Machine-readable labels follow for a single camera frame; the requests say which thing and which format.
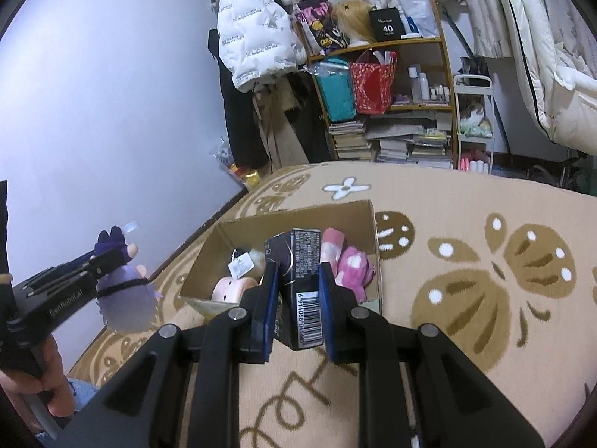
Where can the white plastic bag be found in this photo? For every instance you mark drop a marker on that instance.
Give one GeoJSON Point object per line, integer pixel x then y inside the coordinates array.
{"type": "Point", "coordinates": [415, 4]}

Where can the purple plush doll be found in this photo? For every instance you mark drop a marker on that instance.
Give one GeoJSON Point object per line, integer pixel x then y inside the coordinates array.
{"type": "Point", "coordinates": [126, 298]}

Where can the beige patterned rug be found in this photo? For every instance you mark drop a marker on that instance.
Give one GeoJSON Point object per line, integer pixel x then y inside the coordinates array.
{"type": "Point", "coordinates": [466, 205]}

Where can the person's left hand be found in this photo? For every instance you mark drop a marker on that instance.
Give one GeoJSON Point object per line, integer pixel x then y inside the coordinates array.
{"type": "Point", "coordinates": [58, 382]}

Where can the person's jeans leg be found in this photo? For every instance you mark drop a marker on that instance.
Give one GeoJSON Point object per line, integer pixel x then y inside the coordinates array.
{"type": "Point", "coordinates": [84, 389]}

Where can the red patterned bag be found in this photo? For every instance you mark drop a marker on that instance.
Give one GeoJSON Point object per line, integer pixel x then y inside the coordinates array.
{"type": "Point", "coordinates": [373, 88]}

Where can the black box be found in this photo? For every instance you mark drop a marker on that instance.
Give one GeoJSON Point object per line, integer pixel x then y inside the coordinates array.
{"type": "Point", "coordinates": [387, 25]}

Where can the wooden shelf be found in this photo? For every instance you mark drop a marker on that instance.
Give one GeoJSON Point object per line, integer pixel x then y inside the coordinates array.
{"type": "Point", "coordinates": [410, 43]}

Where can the black tissue pack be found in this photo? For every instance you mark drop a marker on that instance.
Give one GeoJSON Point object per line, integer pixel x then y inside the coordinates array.
{"type": "Point", "coordinates": [298, 280]}

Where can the pale pink plush toy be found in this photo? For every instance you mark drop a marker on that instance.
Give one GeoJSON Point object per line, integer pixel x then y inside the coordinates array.
{"type": "Point", "coordinates": [228, 289]}

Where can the clear plastic pouch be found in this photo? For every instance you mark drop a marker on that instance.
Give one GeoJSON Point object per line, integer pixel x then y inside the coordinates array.
{"type": "Point", "coordinates": [326, 69]}

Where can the pink bear plush toy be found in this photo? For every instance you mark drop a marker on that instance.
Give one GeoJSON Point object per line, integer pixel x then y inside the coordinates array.
{"type": "Point", "coordinates": [354, 268]}

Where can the cardboard box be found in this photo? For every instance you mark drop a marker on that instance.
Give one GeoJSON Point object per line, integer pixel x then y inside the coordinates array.
{"type": "Point", "coordinates": [280, 219]}

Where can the white trolley cart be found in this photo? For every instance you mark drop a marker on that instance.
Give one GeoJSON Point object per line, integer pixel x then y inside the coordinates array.
{"type": "Point", "coordinates": [487, 107]}

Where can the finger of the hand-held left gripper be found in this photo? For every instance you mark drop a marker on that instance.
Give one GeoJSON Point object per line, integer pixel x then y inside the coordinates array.
{"type": "Point", "coordinates": [81, 260]}
{"type": "Point", "coordinates": [109, 261]}

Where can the row of small bottles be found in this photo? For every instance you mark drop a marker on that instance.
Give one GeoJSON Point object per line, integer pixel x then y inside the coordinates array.
{"type": "Point", "coordinates": [439, 94]}

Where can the dark hanging garment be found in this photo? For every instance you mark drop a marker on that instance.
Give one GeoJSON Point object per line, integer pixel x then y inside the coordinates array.
{"type": "Point", "coordinates": [310, 121]}

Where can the pink plastic packet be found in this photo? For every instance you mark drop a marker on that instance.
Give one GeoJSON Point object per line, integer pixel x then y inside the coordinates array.
{"type": "Point", "coordinates": [332, 245]}

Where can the white puffer jacket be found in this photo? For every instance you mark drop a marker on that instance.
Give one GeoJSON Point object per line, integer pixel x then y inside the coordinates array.
{"type": "Point", "coordinates": [252, 23]}

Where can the blonde wig on mannequin head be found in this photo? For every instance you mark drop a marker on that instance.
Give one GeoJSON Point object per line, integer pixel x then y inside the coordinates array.
{"type": "Point", "coordinates": [354, 18]}

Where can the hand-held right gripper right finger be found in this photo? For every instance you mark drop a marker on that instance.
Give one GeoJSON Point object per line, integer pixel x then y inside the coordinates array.
{"type": "Point", "coordinates": [326, 312]}

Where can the green and white packets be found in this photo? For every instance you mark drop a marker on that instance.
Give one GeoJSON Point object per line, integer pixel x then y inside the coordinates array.
{"type": "Point", "coordinates": [475, 126]}

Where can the beige hanging trousers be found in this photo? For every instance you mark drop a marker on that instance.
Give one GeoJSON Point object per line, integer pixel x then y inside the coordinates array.
{"type": "Point", "coordinates": [280, 140]}

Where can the pale floral curtain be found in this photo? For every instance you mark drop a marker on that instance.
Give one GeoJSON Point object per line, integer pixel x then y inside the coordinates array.
{"type": "Point", "coordinates": [485, 18]}

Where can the teal bag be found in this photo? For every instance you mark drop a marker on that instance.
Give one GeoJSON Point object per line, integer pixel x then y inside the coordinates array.
{"type": "Point", "coordinates": [336, 98]}

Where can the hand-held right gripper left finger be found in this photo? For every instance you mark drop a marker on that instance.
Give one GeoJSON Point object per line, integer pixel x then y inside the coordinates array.
{"type": "Point", "coordinates": [268, 331]}

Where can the pile of colourful packets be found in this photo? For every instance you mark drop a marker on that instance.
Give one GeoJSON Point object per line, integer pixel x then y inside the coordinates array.
{"type": "Point", "coordinates": [242, 172]}

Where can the stack of books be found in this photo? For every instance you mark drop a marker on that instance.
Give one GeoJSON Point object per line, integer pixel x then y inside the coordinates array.
{"type": "Point", "coordinates": [392, 147]}

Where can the black hanging coat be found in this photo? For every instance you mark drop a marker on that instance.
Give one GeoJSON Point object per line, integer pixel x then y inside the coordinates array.
{"type": "Point", "coordinates": [240, 121]}

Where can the white duvet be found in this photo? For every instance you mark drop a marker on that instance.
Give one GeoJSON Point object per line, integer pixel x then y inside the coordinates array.
{"type": "Point", "coordinates": [559, 56]}

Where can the pink and black printed bag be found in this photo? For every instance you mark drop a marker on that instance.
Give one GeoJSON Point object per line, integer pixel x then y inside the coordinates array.
{"type": "Point", "coordinates": [317, 21]}

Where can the tall white bottle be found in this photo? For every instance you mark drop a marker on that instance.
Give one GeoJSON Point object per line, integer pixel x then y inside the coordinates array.
{"type": "Point", "coordinates": [413, 84]}
{"type": "Point", "coordinates": [423, 87]}

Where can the dark metal stand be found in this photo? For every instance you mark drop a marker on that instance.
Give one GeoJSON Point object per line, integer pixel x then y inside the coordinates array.
{"type": "Point", "coordinates": [564, 172]}

